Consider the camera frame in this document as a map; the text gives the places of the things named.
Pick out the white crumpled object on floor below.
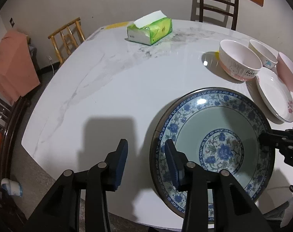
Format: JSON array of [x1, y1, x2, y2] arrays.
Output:
[[1, 178, 23, 197]]

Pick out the yellow round warning sticker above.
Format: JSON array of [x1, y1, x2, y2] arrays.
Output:
[[213, 51, 219, 60]]

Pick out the green tissue box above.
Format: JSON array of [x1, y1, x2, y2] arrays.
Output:
[[127, 10, 173, 46]]

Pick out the small blue floral plate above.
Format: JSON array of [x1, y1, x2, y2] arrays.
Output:
[[154, 90, 273, 213]]

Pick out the white plate pink flowers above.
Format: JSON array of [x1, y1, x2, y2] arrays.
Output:
[[255, 67, 293, 123]]

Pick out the yellow rectangular table label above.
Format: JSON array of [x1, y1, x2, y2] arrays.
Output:
[[105, 21, 129, 29]]

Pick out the large blue floral plate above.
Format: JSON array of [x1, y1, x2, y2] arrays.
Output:
[[149, 87, 276, 224]]

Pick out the dark wooden side chair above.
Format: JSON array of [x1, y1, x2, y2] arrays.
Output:
[[0, 94, 30, 181]]

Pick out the bamboo chair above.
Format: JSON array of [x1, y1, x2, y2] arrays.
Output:
[[47, 17, 86, 67]]

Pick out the white pink Rabbit bowl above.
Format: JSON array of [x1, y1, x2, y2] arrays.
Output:
[[219, 39, 263, 82]]

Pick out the yellow blue cartoon bowl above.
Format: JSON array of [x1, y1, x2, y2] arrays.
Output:
[[249, 39, 278, 70]]

